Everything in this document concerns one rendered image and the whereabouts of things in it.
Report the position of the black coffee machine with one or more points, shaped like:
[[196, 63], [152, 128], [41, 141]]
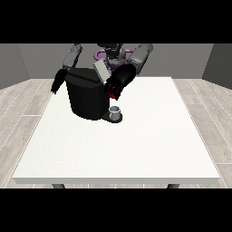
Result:
[[86, 96]]

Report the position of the grey robot trunk purple rings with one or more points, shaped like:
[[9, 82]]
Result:
[[112, 56]]

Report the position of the small grey cup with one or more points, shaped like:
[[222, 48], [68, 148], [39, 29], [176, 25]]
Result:
[[114, 112]]

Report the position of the dark table leg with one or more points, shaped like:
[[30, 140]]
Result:
[[173, 186], [58, 186]]

